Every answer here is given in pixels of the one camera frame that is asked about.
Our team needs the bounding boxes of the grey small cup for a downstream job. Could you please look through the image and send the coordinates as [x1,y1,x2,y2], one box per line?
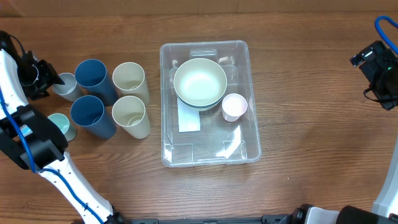
[52,73,83,102]

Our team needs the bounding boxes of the blue bowl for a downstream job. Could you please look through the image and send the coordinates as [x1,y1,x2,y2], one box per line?
[176,94,224,108]

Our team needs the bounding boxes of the cream bowl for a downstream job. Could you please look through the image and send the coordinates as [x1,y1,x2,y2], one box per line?
[173,58,228,101]

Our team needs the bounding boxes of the pink small cup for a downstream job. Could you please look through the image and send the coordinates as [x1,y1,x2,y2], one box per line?
[221,93,248,122]

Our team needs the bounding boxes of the white bowl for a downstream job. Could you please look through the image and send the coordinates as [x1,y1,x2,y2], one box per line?
[188,105,216,112]

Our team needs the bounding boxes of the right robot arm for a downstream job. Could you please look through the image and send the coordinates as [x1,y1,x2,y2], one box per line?
[336,40,397,223]

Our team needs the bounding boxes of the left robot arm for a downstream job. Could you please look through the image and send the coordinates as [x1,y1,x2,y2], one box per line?
[1,31,129,223]

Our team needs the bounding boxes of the dark blue tall cup rear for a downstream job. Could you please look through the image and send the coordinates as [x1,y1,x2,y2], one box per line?
[75,59,119,106]

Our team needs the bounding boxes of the dark blue tall cup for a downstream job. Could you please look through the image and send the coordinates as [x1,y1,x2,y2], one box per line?
[75,59,119,106]
[70,95,117,139]

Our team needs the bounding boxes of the dark blue tall cup front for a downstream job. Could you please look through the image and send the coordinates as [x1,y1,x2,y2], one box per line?
[70,95,117,139]

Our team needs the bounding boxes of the mint green small cup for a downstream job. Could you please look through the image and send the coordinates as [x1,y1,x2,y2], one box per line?
[47,113,77,142]

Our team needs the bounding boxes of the beige tall cup rear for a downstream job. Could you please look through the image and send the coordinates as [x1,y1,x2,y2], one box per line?
[113,62,150,106]

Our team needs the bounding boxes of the beige tall cup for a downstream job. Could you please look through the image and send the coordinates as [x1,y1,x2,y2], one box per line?
[113,62,150,106]
[112,96,150,139]

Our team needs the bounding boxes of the beige tall cup front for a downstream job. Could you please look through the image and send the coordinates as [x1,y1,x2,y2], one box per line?
[112,96,150,139]

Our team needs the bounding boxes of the white label in bin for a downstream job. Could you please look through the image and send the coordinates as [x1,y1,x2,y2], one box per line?
[177,98,200,133]

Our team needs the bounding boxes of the clear plastic storage bin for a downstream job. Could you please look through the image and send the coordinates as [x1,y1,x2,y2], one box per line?
[160,40,262,167]

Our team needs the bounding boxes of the black rail at table edge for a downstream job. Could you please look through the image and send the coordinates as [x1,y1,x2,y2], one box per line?
[124,203,341,224]

